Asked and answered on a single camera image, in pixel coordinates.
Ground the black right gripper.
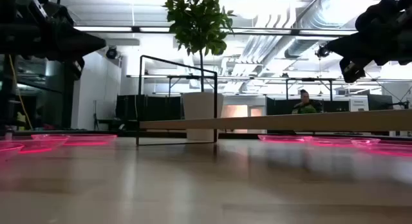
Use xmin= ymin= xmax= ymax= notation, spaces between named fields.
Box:
xmin=326 ymin=0 xmax=403 ymax=84

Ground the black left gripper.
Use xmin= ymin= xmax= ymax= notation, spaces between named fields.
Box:
xmin=35 ymin=6 xmax=107 ymax=80

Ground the ceiling light strip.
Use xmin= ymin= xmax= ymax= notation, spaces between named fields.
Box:
xmin=73 ymin=25 xmax=171 ymax=33

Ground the black ceiling spotlight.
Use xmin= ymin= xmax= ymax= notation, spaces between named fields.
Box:
xmin=105 ymin=46 xmax=119 ymax=60
xmin=315 ymin=43 xmax=331 ymax=59

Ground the white sign board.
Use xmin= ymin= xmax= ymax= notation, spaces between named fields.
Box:
xmin=349 ymin=97 xmax=370 ymax=113

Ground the black computer monitor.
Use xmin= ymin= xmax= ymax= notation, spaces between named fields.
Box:
xmin=368 ymin=94 xmax=394 ymax=111

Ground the person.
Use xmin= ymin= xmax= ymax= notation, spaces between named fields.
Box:
xmin=291 ymin=88 xmax=323 ymax=115

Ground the black tripod stand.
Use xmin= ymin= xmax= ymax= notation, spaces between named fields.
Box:
xmin=92 ymin=100 xmax=100 ymax=131

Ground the black office partition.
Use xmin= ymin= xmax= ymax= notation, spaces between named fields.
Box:
xmin=266 ymin=97 xmax=351 ymax=116
xmin=115 ymin=94 xmax=183 ymax=122

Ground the small yellow object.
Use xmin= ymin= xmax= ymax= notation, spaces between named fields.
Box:
xmin=15 ymin=111 xmax=27 ymax=131

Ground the green leafy potted tree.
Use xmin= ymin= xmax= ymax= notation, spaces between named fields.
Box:
xmin=163 ymin=0 xmax=236 ymax=93

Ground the white plant pot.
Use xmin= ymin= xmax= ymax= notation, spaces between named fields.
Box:
xmin=182 ymin=91 xmax=225 ymax=142

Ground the yellow cable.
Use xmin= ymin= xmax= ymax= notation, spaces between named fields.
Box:
xmin=8 ymin=55 xmax=33 ymax=131

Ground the wooden shelf with black frame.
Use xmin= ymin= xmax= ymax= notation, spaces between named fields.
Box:
xmin=135 ymin=55 xmax=412 ymax=147

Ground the black aluminium table frame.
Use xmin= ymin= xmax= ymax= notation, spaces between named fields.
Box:
xmin=0 ymin=129 xmax=412 ymax=140

